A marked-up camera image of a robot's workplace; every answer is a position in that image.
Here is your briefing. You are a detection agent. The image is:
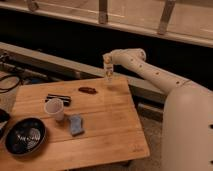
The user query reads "clear bottle with yellow label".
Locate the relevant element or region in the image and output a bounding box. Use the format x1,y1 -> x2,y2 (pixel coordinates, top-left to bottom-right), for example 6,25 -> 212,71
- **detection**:
104,63 -> 114,83

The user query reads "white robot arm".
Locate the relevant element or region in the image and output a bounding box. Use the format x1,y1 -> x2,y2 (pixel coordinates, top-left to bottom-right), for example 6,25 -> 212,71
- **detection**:
103,48 -> 213,171

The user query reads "dark red sausage piece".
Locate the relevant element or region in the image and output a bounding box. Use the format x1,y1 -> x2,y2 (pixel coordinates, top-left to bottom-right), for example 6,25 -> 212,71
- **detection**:
78,87 -> 97,94

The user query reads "black rectangular bar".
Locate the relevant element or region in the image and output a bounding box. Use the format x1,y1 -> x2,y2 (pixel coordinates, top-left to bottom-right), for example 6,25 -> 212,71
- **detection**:
45,94 -> 71,107

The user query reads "blue sponge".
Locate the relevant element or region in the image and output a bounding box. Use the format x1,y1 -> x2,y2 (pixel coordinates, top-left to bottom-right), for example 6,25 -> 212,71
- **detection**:
68,114 -> 84,136

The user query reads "white plastic cup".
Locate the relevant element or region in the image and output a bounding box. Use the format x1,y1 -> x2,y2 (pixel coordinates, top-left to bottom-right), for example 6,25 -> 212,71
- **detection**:
44,99 -> 64,121

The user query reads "black bowl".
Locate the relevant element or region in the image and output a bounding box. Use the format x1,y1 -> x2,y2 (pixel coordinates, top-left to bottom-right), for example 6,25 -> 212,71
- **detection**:
5,118 -> 46,156

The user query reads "black cable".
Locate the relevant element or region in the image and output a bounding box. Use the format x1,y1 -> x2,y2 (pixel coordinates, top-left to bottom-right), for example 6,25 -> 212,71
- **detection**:
0,74 -> 23,94

